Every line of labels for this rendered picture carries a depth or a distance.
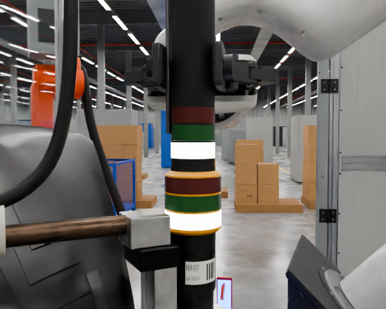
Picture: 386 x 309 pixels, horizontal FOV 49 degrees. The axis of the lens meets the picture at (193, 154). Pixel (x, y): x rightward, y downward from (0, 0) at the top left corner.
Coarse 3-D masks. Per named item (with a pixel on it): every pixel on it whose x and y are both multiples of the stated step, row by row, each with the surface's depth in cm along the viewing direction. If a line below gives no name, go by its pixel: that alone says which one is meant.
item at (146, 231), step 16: (128, 224) 29; (144, 224) 29; (160, 224) 30; (128, 240) 29; (144, 240) 29; (160, 240) 30; (128, 256) 31; (144, 256) 29; (160, 256) 29; (176, 256) 30; (144, 272) 32; (160, 272) 30; (144, 288) 32; (160, 288) 30; (176, 288) 31; (144, 304) 32; (160, 304) 30; (176, 304) 31
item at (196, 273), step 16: (176, 240) 31; (192, 240) 31; (208, 240) 31; (192, 256) 31; (208, 256) 31; (176, 272) 32; (192, 272) 31; (208, 272) 31; (192, 288) 31; (208, 288) 32; (192, 304) 31; (208, 304) 32
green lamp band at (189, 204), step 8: (168, 200) 31; (176, 200) 31; (184, 200) 30; (192, 200) 30; (200, 200) 30; (208, 200) 31; (216, 200) 31; (168, 208) 31; (176, 208) 31; (184, 208) 30; (192, 208) 30; (200, 208) 30; (208, 208) 31; (216, 208) 31
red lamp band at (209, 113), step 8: (176, 112) 31; (184, 112) 31; (192, 112) 31; (200, 112) 31; (208, 112) 31; (176, 120) 31; (184, 120) 31; (192, 120) 31; (200, 120) 31; (208, 120) 31
